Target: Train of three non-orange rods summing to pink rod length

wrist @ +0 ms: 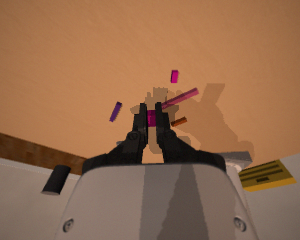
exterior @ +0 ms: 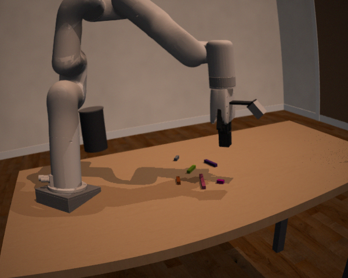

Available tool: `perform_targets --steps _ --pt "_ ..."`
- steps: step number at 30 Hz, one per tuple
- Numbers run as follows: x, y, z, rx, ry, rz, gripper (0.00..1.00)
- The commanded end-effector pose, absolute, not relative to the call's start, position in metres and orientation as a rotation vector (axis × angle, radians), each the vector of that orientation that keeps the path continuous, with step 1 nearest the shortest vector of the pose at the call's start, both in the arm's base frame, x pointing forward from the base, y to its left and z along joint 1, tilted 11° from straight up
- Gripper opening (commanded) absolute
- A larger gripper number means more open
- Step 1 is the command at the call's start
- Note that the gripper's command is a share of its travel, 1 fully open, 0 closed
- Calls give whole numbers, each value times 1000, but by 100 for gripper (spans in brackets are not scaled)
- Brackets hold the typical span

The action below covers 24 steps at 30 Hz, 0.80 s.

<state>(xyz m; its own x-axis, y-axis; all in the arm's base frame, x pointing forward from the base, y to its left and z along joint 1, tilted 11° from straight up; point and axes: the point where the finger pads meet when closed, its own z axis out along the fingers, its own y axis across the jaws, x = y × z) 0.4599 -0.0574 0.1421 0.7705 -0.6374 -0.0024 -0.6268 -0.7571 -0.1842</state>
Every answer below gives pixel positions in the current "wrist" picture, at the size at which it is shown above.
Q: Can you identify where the magenta rod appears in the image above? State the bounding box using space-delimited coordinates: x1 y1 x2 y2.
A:
171 70 178 83
147 110 156 127

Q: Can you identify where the orange rod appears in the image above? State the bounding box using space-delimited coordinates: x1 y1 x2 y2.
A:
171 117 187 127

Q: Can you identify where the dark pink rod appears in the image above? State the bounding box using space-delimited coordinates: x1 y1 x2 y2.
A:
161 88 199 110

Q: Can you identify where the purple rod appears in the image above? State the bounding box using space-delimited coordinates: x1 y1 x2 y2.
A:
109 101 122 122

